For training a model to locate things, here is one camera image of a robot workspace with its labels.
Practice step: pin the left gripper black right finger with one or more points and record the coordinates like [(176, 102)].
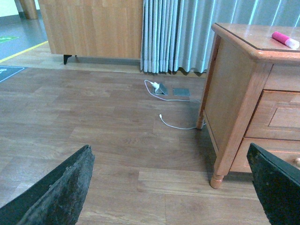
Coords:
[(277, 185)]

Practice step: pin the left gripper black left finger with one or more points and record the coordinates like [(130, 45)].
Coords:
[(56, 199)]

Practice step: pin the pink marker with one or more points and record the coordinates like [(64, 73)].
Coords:
[(286, 40)]

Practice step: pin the wooden nightstand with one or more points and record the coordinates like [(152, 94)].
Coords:
[(245, 60)]

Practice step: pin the closed metal floor plate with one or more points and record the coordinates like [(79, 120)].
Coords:
[(180, 92)]

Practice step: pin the open metal floor socket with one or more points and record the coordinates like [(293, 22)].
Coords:
[(162, 90)]

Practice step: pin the white plug adapter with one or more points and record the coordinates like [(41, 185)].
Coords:
[(155, 85)]

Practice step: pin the large wooden cabinet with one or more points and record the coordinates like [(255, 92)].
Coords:
[(94, 28)]

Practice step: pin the light blue curtain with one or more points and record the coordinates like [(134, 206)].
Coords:
[(177, 34)]

